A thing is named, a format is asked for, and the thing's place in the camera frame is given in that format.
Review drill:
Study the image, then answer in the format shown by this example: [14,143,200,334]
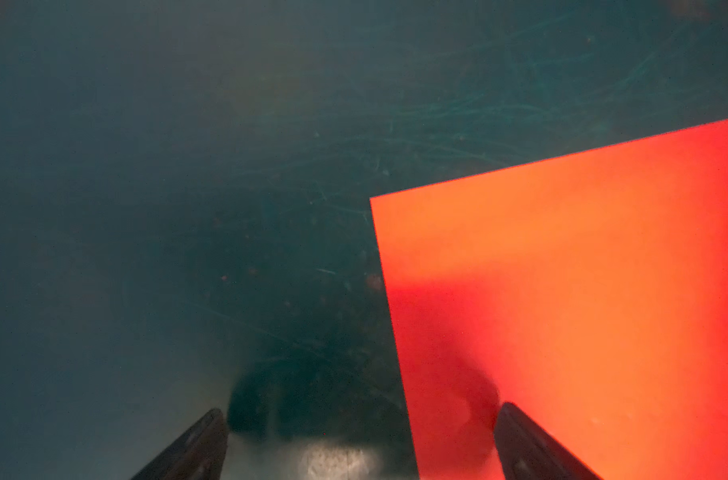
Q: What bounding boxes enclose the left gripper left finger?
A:
[132,408,229,480]

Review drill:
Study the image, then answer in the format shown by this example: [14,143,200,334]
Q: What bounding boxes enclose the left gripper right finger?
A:
[494,402,602,480]

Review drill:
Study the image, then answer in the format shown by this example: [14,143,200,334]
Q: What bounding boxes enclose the red square paper sheet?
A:
[371,120,728,479]

